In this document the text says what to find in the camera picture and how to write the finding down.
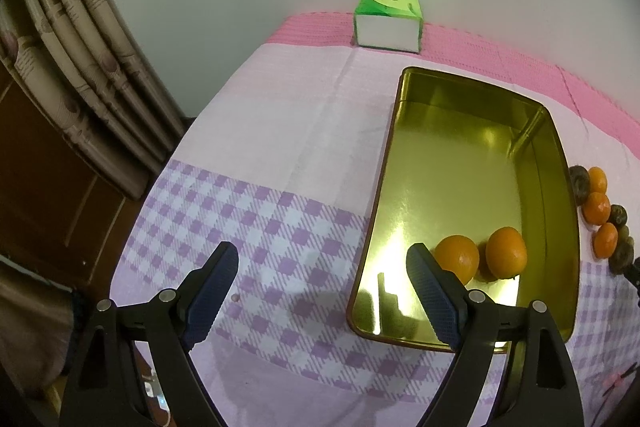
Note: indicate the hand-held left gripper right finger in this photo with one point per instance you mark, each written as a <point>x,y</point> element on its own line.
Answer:
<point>435,299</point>

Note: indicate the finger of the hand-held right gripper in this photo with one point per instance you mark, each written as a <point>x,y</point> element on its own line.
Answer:
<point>634,276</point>

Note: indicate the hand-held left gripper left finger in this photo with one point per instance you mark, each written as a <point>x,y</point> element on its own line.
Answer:
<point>215,294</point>

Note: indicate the orange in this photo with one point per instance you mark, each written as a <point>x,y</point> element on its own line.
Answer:
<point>506,253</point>
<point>596,208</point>
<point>598,181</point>
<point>459,257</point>
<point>606,239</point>

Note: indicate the gold rectangular tin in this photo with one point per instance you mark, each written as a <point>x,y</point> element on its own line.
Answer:
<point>450,167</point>

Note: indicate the pink checked tablecloth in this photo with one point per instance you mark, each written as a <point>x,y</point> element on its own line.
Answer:
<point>280,132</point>

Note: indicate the brown cloth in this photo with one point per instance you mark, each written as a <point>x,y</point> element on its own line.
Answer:
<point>30,322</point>

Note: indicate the brown wooden door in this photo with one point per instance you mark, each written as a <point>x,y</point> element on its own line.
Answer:
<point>40,187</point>

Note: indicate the green tissue box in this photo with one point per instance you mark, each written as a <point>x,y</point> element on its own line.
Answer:
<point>387,32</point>

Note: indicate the beige patterned curtain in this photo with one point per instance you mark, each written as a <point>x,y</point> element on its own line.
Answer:
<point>75,57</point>

